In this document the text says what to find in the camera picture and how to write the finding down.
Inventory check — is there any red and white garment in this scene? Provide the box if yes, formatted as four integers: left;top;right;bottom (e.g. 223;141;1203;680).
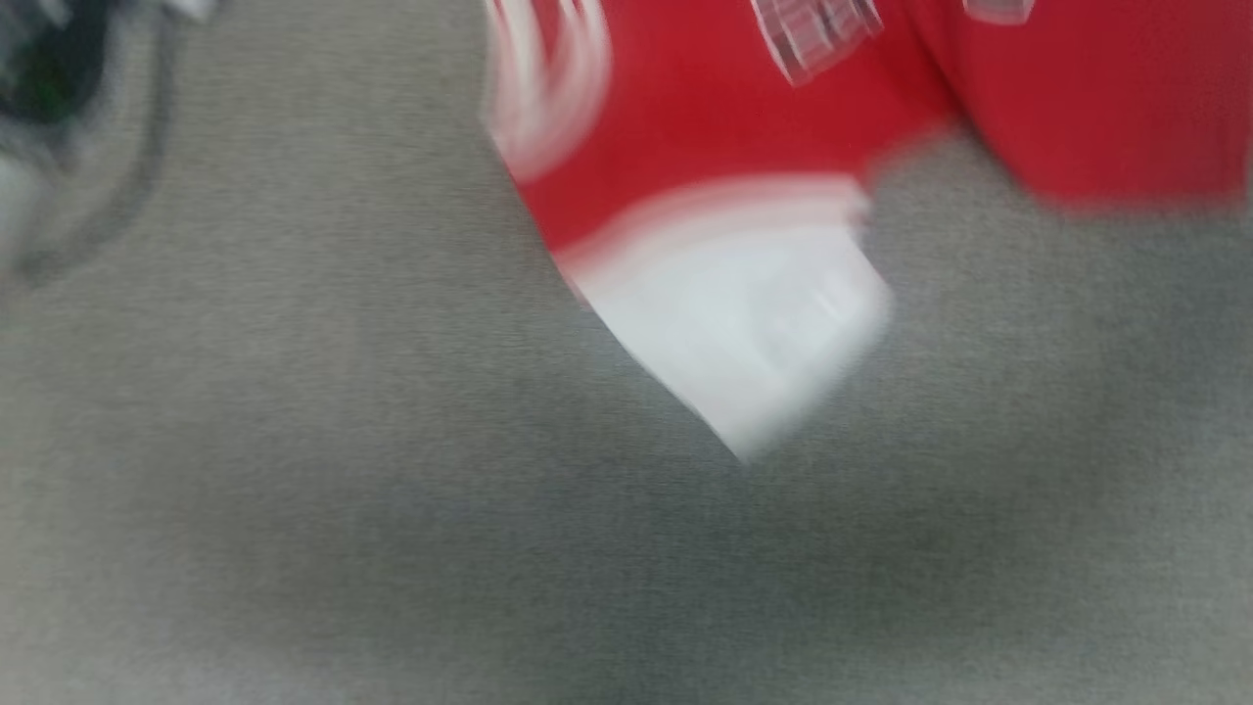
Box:
483;0;1253;463

